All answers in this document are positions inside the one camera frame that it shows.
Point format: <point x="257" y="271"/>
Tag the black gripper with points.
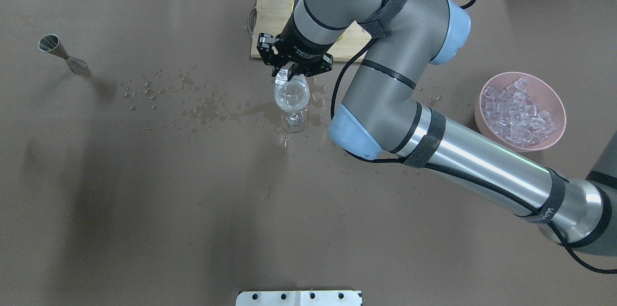
<point x="301" y="46"/>

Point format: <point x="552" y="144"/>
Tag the single clear ice cube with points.
<point x="283" y="76"/>

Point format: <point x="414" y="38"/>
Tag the steel double jigger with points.
<point x="51" y="44"/>

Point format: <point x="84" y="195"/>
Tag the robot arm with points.
<point x="378" y="114"/>

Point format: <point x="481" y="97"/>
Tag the clear wine glass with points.
<point x="292" y="98"/>

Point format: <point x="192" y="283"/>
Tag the pile of clear ice cubes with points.
<point x="515" y="116"/>

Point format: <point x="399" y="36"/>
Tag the wooden cutting board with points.
<point x="272" y="15"/>

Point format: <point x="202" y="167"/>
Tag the brown table mat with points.
<point x="163" y="178"/>

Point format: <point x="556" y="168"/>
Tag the pink plastic bowl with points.
<point x="545" y="96"/>

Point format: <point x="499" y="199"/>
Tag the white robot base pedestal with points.
<point x="300" y="298"/>

